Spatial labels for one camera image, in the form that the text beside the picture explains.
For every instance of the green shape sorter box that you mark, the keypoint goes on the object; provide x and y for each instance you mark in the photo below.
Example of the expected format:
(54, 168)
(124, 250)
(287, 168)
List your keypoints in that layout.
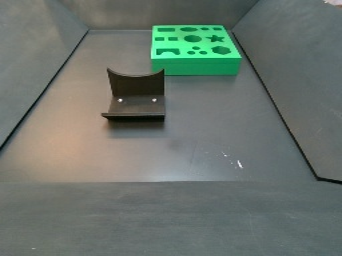
(194, 50)

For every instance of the black curved holder bracket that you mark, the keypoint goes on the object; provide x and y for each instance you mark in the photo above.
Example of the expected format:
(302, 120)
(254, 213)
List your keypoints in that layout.
(136, 89)

